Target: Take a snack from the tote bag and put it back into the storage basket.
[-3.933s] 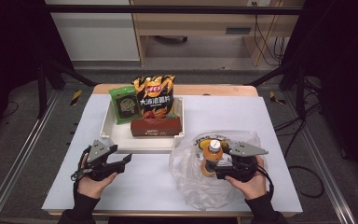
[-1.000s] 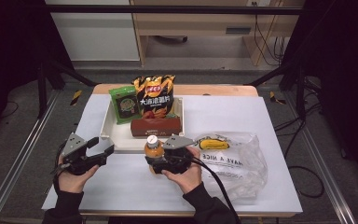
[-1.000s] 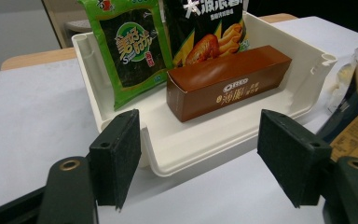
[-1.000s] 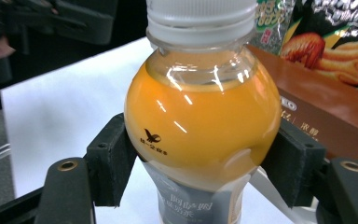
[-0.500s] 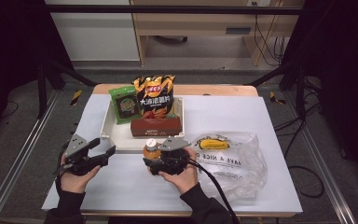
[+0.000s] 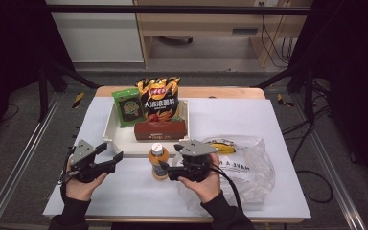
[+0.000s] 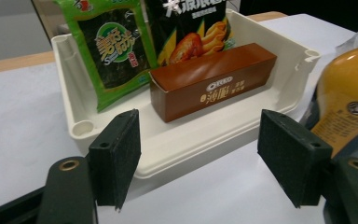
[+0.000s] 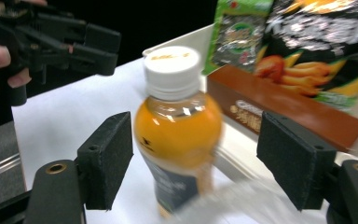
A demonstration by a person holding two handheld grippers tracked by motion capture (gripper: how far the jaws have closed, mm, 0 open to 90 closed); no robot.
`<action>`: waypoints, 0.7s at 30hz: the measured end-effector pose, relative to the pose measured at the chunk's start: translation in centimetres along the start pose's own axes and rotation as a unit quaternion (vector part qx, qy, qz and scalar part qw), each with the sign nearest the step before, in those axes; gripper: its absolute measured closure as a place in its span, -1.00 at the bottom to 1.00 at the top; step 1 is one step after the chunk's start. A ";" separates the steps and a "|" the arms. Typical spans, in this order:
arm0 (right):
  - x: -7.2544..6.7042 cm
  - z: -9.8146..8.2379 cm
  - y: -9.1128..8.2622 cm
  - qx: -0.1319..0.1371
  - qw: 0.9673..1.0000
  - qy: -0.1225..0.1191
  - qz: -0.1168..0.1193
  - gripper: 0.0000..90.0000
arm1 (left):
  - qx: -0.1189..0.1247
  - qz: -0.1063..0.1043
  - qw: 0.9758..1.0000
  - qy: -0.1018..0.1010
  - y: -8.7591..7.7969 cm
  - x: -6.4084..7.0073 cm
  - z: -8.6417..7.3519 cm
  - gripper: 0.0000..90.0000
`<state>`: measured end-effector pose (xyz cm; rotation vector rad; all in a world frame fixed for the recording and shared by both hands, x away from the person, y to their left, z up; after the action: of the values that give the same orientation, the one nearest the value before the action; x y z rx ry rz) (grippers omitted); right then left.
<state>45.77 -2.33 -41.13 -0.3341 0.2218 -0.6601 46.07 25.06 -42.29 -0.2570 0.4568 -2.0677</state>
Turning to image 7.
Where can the white cabinet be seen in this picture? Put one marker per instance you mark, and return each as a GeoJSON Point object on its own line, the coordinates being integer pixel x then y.
{"type": "Point", "coordinates": [9, 28]}

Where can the green seaweed snack packet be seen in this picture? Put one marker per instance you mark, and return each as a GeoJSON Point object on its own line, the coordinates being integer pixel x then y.
{"type": "Point", "coordinates": [112, 53]}

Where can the black yellow chips bag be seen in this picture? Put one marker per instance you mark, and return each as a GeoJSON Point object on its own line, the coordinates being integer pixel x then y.
{"type": "Point", "coordinates": [192, 31]}

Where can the white plastic bin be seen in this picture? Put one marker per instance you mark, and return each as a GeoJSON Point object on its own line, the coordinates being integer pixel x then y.
{"type": "Point", "coordinates": [21, 124]}

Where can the white plastic tray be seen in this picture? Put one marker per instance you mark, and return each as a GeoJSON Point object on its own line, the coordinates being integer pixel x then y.
{"type": "Point", "coordinates": [183, 146]}

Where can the orange juice bottle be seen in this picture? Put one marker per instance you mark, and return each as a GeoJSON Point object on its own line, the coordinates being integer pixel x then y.
{"type": "Point", "coordinates": [348, 81]}

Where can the brown cookie box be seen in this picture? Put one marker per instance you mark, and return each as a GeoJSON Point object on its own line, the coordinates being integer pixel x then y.
{"type": "Point", "coordinates": [214, 90]}

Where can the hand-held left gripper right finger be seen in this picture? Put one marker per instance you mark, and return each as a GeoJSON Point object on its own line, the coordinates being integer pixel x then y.
{"type": "Point", "coordinates": [292, 161]}

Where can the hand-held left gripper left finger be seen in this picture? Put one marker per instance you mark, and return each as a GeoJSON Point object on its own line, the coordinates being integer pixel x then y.
{"type": "Point", "coordinates": [116, 158]}

